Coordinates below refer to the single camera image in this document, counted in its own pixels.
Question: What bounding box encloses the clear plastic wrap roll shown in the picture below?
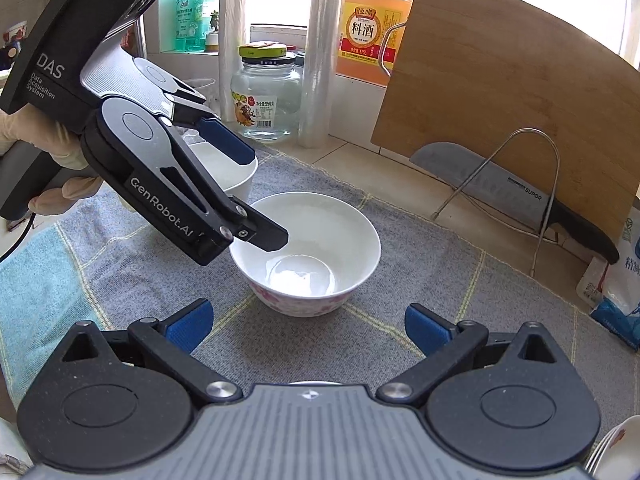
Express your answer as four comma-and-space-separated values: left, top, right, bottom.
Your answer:
300, 0, 346, 150

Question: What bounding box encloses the green dish soap bottle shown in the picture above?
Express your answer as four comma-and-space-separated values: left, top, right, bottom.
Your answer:
172, 0, 208, 53

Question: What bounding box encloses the orange cooking wine jug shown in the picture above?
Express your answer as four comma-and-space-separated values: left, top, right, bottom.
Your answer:
336, 0, 413, 78

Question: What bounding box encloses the small potted plant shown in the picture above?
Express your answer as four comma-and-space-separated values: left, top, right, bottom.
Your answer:
206, 10, 222, 52

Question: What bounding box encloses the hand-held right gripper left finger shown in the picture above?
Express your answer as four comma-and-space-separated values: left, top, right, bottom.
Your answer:
47, 297, 241, 408

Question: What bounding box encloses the steel cleaver black handle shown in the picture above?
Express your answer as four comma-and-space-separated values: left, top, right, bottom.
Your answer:
409, 141, 621, 265

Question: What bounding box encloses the grey blue checked cloth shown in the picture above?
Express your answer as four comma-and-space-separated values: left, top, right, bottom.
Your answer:
0, 152, 640, 480

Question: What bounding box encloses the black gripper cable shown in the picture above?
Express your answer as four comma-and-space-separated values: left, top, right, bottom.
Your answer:
0, 212, 36, 263

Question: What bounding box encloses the person's left hand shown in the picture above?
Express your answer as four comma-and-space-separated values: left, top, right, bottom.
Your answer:
0, 109, 103, 216

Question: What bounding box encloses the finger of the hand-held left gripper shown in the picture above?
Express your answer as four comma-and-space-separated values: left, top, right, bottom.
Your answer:
162, 79, 257, 167
125, 121, 291, 267

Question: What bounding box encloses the white blue salt bag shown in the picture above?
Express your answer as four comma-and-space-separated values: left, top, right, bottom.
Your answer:
575, 210, 640, 351

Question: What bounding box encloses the person's white clothing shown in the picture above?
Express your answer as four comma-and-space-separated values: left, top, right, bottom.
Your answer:
0, 417, 33, 480

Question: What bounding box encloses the bamboo cutting board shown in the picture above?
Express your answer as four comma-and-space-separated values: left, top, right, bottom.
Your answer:
371, 0, 640, 262

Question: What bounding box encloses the glass jar yellow lid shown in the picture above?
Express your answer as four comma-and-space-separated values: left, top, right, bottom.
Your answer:
231, 42, 303, 141

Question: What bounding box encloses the metal wire rack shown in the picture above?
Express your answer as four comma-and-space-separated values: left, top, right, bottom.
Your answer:
431, 128, 561, 277

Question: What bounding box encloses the white paper roll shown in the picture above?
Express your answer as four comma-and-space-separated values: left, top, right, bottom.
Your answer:
218, 0, 249, 123

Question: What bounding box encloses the pink floral white bowl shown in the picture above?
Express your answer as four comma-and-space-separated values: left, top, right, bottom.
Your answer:
229, 192, 382, 318

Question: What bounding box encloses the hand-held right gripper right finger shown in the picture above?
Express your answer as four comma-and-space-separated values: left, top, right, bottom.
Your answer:
379, 303, 571, 408

